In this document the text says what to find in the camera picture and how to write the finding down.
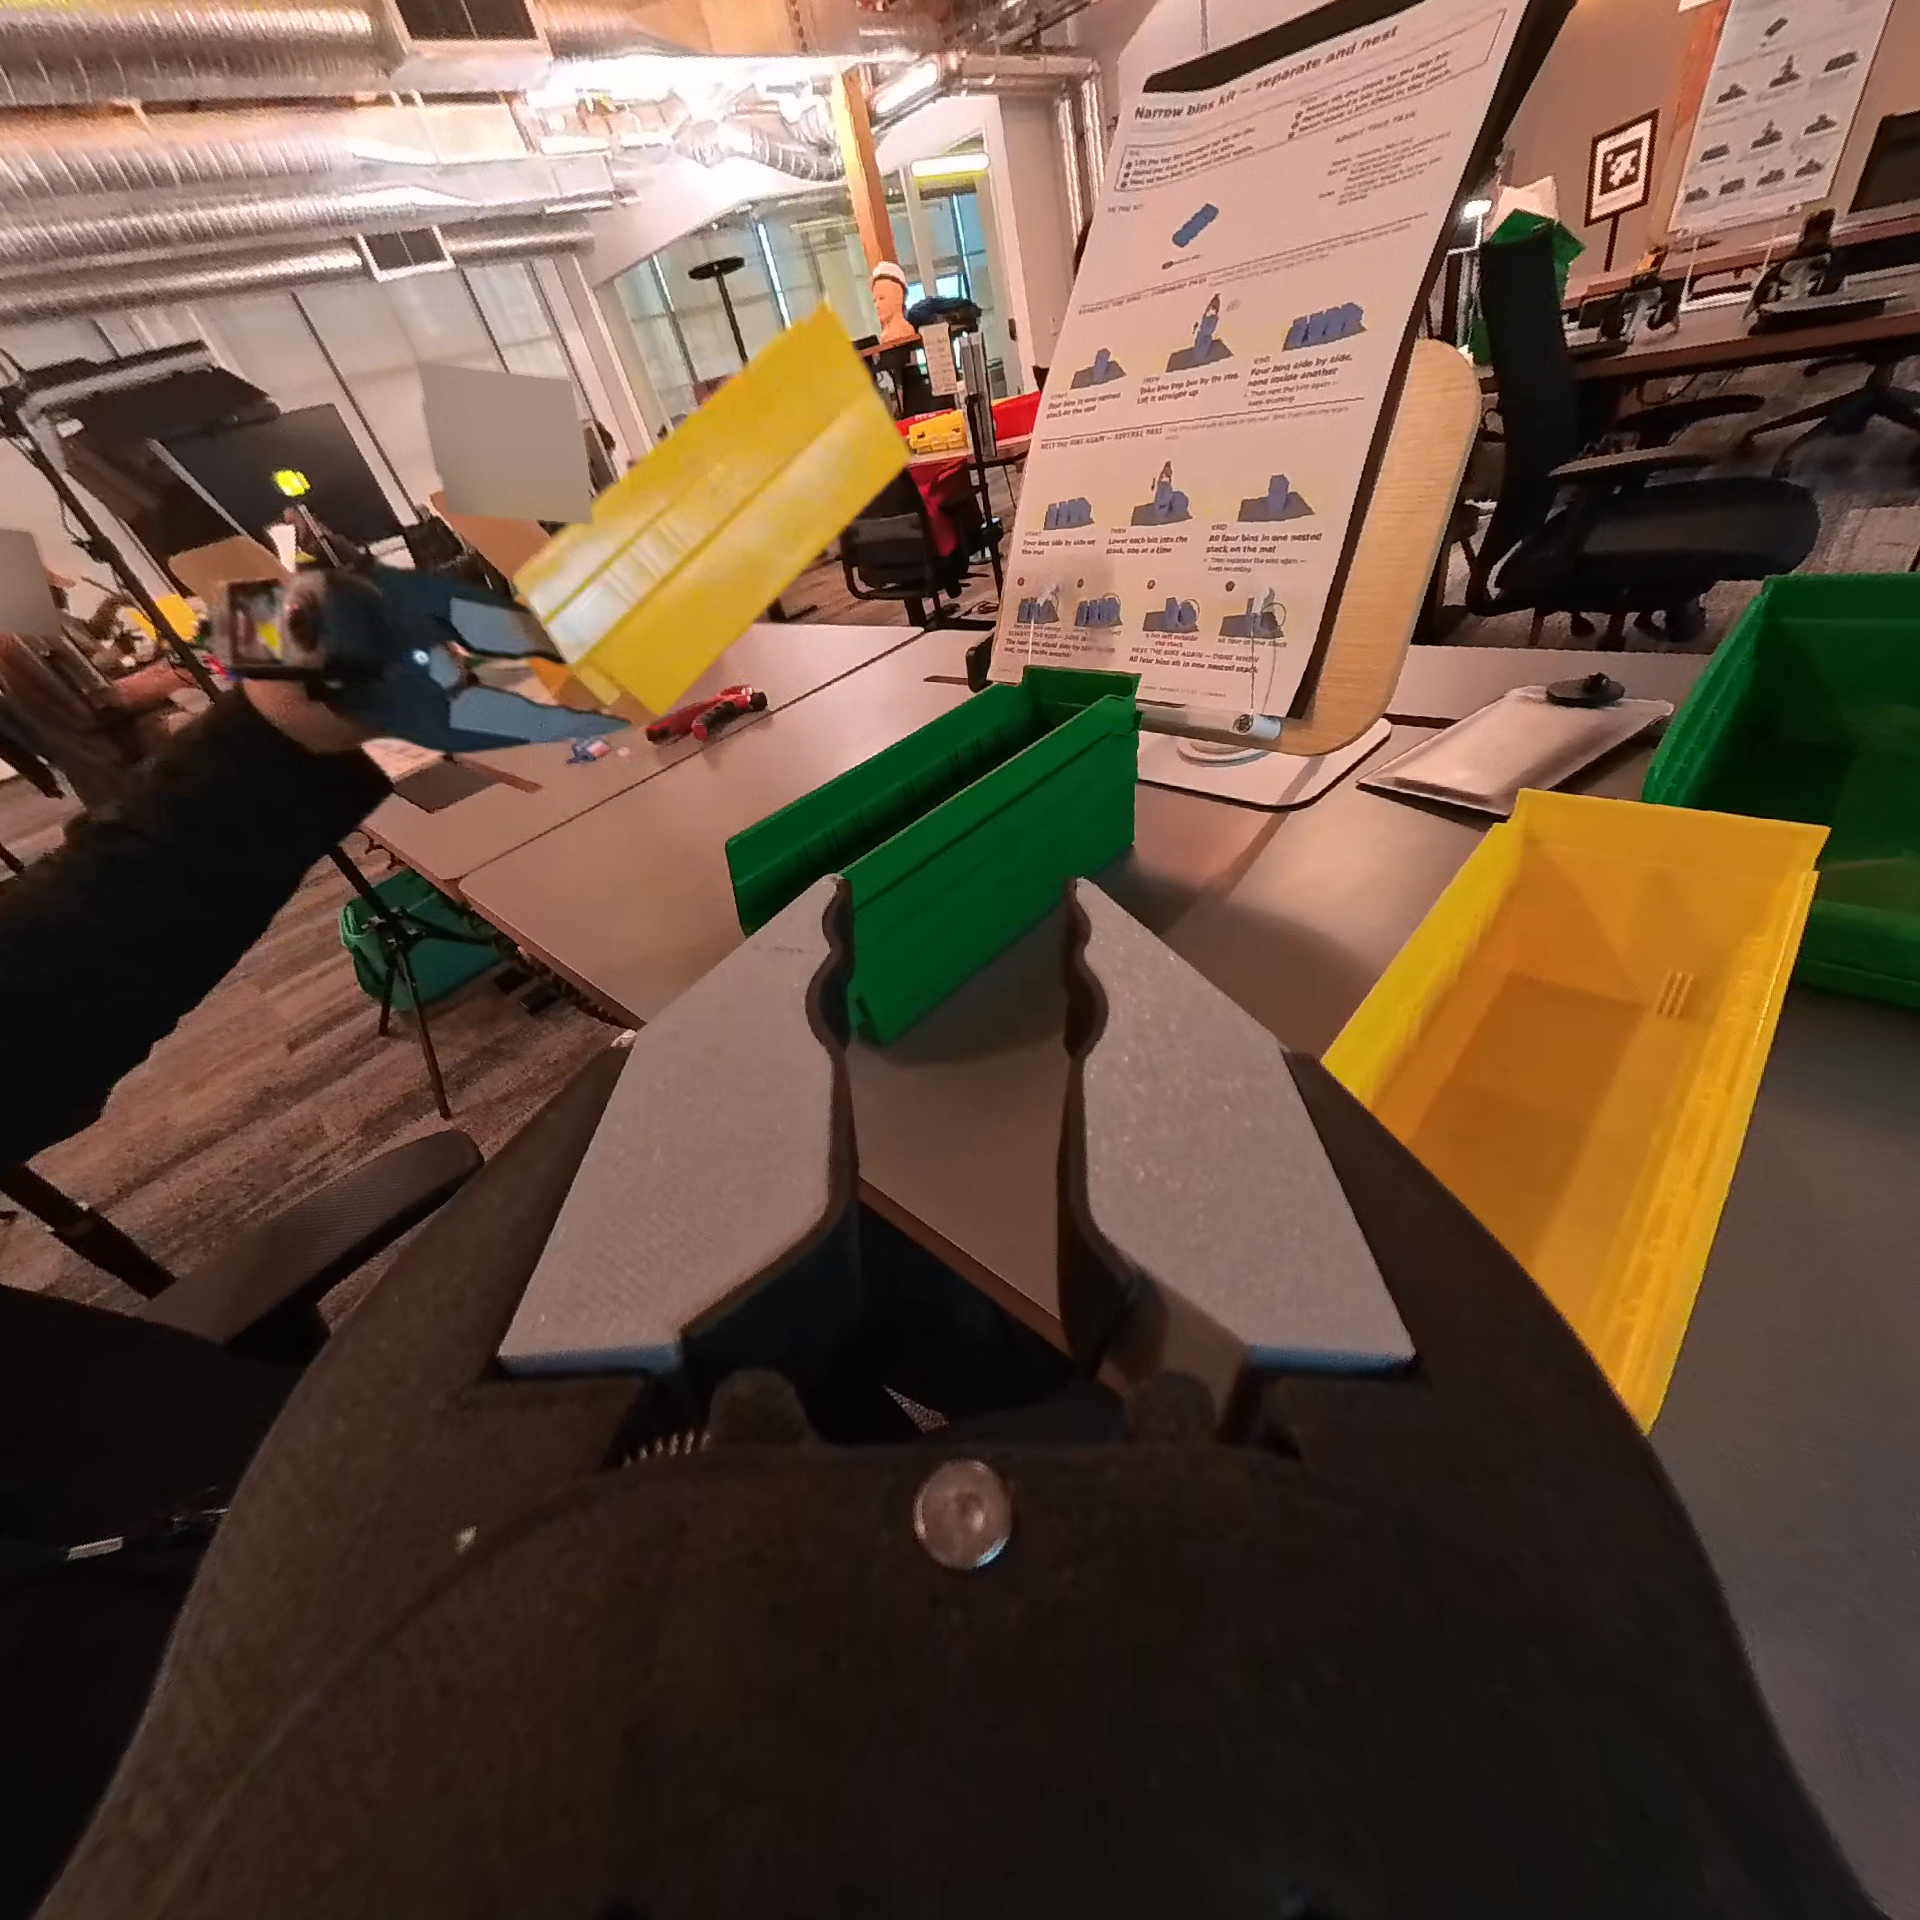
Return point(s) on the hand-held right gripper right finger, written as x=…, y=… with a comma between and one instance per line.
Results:
x=1231, y=1171

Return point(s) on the black floor lamp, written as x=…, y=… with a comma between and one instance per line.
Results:
x=730, y=306

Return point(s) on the green narrow bin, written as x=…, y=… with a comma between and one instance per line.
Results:
x=840, y=825
x=990, y=856

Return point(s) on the mannequin head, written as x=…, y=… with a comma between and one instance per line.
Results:
x=892, y=300

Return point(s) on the wooden board stand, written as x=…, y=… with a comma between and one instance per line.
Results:
x=1403, y=569

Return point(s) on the green wide bin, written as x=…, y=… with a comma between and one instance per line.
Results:
x=1800, y=704

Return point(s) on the black office chair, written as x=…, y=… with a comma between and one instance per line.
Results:
x=1635, y=509
x=901, y=546

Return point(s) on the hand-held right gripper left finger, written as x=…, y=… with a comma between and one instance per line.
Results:
x=704, y=1171

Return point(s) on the green storage crate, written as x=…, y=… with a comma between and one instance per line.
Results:
x=435, y=944

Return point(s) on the black round knob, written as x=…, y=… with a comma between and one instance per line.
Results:
x=1587, y=691

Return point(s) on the yellow narrow bin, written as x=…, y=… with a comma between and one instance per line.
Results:
x=720, y=509

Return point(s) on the printed instruction board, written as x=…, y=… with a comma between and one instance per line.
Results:
x=1276, y=300

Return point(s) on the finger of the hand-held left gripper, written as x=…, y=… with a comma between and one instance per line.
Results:
x=511, y=720
x=488, y=621

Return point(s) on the black flat panel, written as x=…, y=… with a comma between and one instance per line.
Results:
x=254, y=480

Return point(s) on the person's left forearm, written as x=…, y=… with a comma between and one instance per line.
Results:
x=149, y=900

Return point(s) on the silver ventilation duct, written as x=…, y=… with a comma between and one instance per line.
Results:
x=182, y=43
x=301, y=181

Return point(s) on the red hand tool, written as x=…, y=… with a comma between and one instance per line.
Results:
x=704, y=715

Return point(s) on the black tripod stand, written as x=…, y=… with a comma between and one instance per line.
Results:
x=408, y=1020

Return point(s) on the small red bin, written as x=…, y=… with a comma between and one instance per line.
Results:
x=1019, y=416

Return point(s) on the computer monitor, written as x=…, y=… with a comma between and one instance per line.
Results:
x=1886, y=164

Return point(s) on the wall poster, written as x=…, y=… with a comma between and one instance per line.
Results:
x=1787, y=106

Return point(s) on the small yellow bin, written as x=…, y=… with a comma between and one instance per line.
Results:
x=939, y=434

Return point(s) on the yellow wide bin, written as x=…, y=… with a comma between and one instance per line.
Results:
x=1560, y=1080

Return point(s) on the square marker tag sign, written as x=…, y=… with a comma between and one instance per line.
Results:
x=1624, y=162

